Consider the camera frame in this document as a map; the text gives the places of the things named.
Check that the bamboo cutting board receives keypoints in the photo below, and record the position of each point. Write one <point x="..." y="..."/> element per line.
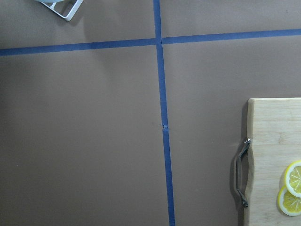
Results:
<point x="273" y="143"/>

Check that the white cup rack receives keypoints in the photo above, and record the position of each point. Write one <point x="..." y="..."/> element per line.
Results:
<point x="64" y="9"/>

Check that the blue cup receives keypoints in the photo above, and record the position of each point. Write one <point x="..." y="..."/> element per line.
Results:
<point x="49" y="1"/>

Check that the lower lemon slice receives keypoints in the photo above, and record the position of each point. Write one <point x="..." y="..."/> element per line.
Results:
<point x="288" y="203"/>

